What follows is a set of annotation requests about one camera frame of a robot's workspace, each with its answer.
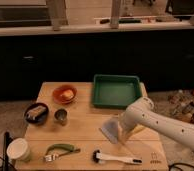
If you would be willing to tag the green plastic tray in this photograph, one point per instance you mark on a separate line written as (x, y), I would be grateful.
(115, 91)

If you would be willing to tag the black stand left edge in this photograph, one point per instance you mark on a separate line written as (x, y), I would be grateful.
(6, 166)

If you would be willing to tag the brown sandwich block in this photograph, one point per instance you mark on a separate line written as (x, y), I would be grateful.
(35, 112)

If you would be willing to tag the yellow bread roll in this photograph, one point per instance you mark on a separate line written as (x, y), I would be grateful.
(68, 94)

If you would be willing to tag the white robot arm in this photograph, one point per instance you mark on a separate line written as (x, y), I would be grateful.
(141, 112)

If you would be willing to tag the small metal cup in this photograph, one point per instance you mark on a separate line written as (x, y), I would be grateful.
(61, 116)

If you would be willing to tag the orange bowl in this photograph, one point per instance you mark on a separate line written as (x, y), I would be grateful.
(57, 94)

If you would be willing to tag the grey towel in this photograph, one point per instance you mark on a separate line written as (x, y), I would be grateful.
(110, 130)

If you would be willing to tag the white lidded container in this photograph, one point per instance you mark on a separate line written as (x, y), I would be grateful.
(19, 150)

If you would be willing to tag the spice jar rack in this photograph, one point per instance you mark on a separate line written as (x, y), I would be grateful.
(183, 109)

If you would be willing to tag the green bean pod toy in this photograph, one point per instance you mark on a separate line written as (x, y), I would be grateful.
(67, 147)

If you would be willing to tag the white handled dish brush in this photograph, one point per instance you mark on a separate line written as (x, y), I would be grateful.
(97, 156)

